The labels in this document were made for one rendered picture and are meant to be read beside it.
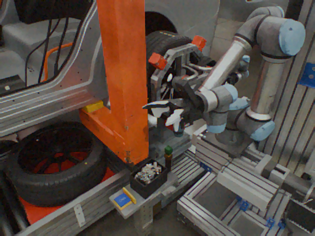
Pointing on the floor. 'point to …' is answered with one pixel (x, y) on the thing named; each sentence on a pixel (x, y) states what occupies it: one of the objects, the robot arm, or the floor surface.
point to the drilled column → (144, 219)
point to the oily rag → (7, 144)
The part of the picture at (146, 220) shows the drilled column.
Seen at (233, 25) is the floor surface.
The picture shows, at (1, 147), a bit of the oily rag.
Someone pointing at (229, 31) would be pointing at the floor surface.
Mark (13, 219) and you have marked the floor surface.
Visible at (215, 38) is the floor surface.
